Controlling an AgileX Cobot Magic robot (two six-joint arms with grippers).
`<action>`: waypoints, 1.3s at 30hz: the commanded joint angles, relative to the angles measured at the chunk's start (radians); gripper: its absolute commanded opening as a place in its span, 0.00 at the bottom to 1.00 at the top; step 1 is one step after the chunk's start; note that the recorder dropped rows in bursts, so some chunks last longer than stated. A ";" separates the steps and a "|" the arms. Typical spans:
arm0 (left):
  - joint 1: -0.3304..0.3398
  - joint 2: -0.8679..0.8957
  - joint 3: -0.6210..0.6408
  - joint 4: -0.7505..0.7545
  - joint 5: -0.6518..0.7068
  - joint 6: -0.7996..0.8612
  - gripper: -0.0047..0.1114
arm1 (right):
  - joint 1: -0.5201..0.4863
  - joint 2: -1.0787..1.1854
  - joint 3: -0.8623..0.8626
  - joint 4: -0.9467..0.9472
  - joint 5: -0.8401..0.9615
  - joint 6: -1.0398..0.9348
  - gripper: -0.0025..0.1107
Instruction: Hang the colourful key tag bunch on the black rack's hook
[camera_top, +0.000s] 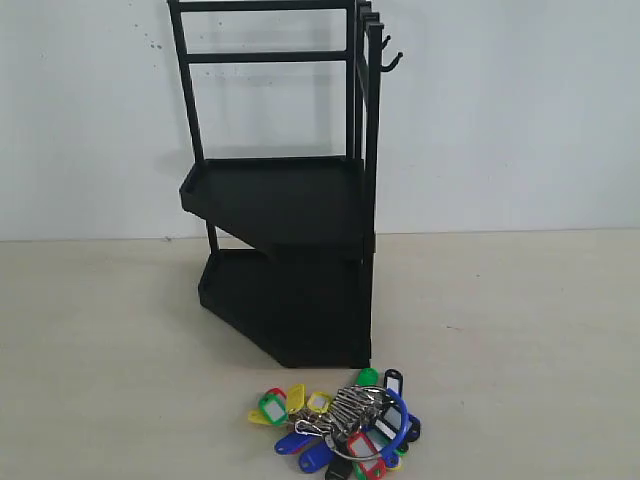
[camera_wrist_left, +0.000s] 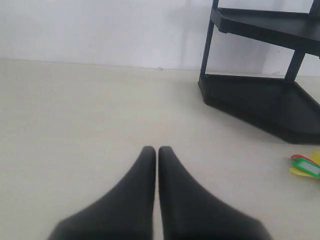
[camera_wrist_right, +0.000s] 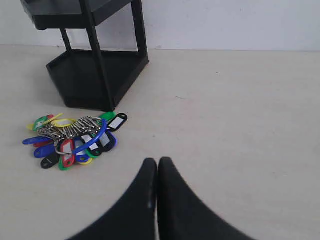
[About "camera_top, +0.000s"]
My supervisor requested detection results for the red key tag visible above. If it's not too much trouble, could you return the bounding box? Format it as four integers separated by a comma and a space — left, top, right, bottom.
347, 432, 375, 462
265, 387, 287, 404
354, 458, 387, 480

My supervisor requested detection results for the red key tag bottom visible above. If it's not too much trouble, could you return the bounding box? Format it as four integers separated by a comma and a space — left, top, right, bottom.
354, 458, 387, 480

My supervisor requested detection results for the bunch of silver key rings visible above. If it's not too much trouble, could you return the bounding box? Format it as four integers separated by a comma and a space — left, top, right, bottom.
288, 385, 409, 462

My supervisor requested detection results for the black two-tier metal rack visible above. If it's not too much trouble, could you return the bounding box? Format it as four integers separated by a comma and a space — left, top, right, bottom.
168, 1, 392, 368

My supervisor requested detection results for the red key tag left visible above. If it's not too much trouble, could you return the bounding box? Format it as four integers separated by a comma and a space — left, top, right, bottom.
265, 387, 287, 404

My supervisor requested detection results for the green key tag left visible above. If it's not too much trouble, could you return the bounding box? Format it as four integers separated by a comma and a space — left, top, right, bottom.
258, 395, 288, 424

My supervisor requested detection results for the red key tag centre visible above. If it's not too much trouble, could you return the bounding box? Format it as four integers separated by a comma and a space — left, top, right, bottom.
347, 432, 375, 462

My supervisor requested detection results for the green key tag top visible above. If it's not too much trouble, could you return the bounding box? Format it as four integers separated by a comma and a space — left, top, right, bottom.
355, 367, 379, 386

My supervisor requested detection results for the black key tag top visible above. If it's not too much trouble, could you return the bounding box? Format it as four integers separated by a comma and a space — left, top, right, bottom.
383, 369, 404, 396

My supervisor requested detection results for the black key tag bottom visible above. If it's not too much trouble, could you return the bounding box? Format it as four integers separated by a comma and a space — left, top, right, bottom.
324, 457, 353, 480

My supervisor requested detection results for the black key tag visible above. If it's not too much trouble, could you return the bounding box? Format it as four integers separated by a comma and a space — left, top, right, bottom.
324, 457, 353, 480
383, 369, 404, 396

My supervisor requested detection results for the green key tag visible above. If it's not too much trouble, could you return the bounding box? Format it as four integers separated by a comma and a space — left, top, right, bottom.
258, 395, 288, 424
355, 367, 379, 386

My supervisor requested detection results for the blue key tag bottom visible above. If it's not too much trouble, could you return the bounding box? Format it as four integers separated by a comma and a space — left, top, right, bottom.
298, 443, 334, 474

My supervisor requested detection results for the blue key tag lower left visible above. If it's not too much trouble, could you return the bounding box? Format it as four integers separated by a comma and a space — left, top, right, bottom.
274, 431, 311, 455

